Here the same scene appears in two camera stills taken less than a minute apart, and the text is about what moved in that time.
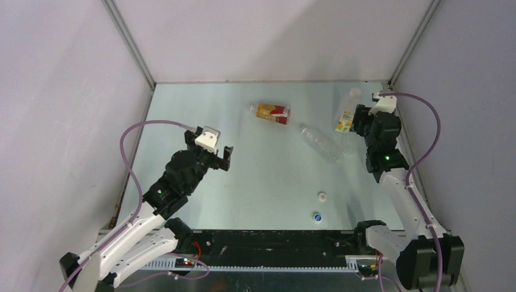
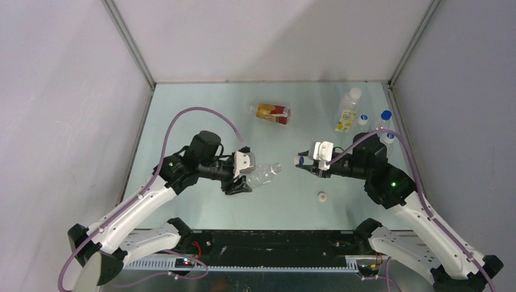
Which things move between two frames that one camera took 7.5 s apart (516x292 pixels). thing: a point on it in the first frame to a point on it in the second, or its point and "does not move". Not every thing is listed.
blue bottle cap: x=317 y=218 to x=299 y=160
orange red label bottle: x=276 y=113 does not move
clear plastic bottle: x=328 y=149 to x=262 y=174
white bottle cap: x=322 y=197 does not move
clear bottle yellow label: x=347 y=111 does not move
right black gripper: x=361 y=115 to x=314 y=170
